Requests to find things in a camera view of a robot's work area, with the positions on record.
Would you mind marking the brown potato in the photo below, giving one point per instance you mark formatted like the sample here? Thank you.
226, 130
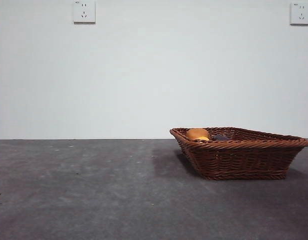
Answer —
196, 133

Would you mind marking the yellow corn cob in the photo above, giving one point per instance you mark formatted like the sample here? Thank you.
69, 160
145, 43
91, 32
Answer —
203, 138

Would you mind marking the purple eggplant with green stem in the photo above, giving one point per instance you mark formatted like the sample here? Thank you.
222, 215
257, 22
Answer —
221, 138

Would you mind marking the brown wicker basket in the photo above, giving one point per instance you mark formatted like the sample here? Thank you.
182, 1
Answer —
244, 160

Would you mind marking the white wall socket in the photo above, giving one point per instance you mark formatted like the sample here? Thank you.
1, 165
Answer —
84, 11
301, 13

